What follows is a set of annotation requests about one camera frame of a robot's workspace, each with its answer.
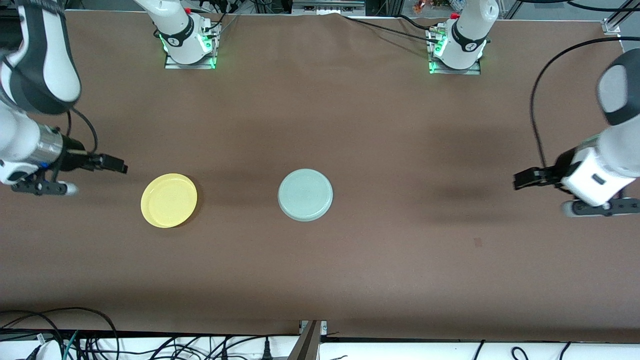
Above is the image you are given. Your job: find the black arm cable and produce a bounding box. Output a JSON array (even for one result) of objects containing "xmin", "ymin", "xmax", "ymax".
[
  {"xmin": 530, "ymin": 36, "xmax": 626, "ymax": 171},
  {"xmin": 64, "ymin": 107, "xmax": 99, "ymax": 157}
]

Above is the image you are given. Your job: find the grey metal rail box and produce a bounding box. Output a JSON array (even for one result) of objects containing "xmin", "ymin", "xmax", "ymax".
[{"xmin": 292, "ymin": 0, "xmax": 366, "ymax": 16}]

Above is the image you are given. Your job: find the short black table cable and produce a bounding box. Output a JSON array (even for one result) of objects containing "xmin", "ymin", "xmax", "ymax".
[{"xmin": 397, "ymin": 14, "xmax": 435, "ymax": 30}]

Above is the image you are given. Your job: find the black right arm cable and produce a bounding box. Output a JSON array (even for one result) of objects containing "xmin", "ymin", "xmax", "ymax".
[{"xmin": 64, "ymin": 107, "xmax": 99, "ymax": 157}]

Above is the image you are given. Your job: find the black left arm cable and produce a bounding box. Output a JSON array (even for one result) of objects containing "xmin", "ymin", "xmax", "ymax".
[{"xmin": 530, "ymin": 36, "xmax": 626, "ymax": 171}]

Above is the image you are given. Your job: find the pale green plastic plate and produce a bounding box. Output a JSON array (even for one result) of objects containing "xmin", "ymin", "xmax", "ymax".
[{"xmin": 277, "ymin": 168, "xmax": 334, "ymax": 222}]

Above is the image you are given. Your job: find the brown table cover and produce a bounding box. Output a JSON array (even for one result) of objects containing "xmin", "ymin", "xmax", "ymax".
[{"xmin": 0, "ymin": 10, "xmax": 640, "ymax": 344}]

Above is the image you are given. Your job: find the large black cable loop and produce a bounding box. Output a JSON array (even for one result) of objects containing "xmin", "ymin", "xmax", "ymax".
[{"xmin": 0, "ymin": 306, "xmax": 120, "ymax": 360}]

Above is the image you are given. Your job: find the long black table cable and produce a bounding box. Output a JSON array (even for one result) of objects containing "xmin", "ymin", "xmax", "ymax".
[{"xmin": 341, "ymin": 14, "xmax": 441, "ymax": 42}]

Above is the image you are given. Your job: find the green cable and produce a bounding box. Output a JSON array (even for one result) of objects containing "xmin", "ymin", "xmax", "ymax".
[{"xmin": 62, "ymin": 330, "xmax": 81, "ymax": 360}]

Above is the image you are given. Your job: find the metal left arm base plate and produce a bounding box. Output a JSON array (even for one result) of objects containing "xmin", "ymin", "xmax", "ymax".
[{"xmin": 426, "ymin": 27, "xmax": 482, "ymax": 76}]

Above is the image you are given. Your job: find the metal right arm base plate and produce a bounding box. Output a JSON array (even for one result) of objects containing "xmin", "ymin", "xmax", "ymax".
[{"xmin": 164, "ymin": 22, "xmax": 222, "ymax": 70}]

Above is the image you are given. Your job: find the aluminium frame post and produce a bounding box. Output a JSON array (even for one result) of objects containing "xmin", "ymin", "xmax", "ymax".
[{"xmin": 601, "ymin": 0, "xmax": 640, "ymax": 36}]

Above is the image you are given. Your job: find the aluminium profile bar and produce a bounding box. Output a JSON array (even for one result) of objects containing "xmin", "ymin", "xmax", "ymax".
[{"xmin": 287, "ymin": 320, "xmax": 329, "ymax": 360}]

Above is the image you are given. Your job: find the yellow plastic plate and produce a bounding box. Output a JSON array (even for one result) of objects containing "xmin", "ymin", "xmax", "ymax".
[{"xmin": 140, "ymin": 173, "xmax": 198, "ymax": 229}]

